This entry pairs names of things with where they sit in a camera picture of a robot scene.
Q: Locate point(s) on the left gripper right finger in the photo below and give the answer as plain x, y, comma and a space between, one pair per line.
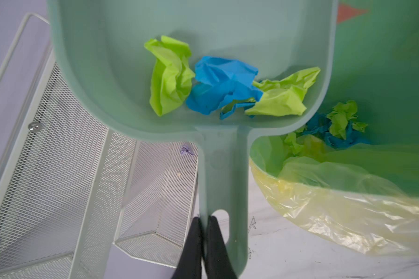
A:
217, 263

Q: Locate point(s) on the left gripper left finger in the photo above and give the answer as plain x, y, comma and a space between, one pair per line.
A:
189, 266

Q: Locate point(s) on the blue green scraps front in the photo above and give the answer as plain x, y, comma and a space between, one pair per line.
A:
221, 84

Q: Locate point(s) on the green plastic dustpan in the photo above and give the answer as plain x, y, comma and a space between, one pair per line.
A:
99, 47

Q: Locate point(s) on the scraps inside trash bin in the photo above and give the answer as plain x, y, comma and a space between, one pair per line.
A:
338, 129

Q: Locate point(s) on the lower white mesh shelf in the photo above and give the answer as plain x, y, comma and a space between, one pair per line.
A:
159, 201

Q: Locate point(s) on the white mesh shelf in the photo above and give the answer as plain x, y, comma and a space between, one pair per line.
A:
62, 180
159, 201

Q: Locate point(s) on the small purple paper scrap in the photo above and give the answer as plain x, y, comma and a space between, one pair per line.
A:
186, 149

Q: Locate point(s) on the upper white mesh shelf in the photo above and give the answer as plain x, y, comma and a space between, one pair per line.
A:
62, 180

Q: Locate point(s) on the yellow bin liner bag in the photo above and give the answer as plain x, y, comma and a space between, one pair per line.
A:
365, 197

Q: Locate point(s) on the green trash bin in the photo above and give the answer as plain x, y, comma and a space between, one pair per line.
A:
376, 64

